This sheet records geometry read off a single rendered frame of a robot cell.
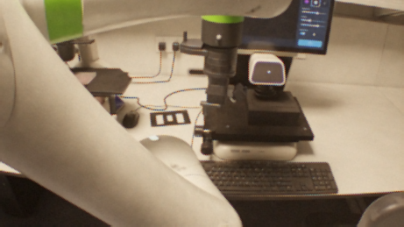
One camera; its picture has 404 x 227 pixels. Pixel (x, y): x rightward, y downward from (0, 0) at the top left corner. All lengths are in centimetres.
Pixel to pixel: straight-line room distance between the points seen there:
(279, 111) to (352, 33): 85
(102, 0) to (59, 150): 20
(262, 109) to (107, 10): 70
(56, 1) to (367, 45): 159
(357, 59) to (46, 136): 164
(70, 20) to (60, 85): 14
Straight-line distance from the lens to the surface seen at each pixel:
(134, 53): 162
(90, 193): 28
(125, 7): 38
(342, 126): 130
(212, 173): 90
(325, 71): 169
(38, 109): 23
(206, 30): 63
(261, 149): 98
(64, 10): 36
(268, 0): 48
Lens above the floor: 137
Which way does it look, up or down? 27 degrees down
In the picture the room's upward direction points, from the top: 1 degrees clockwise
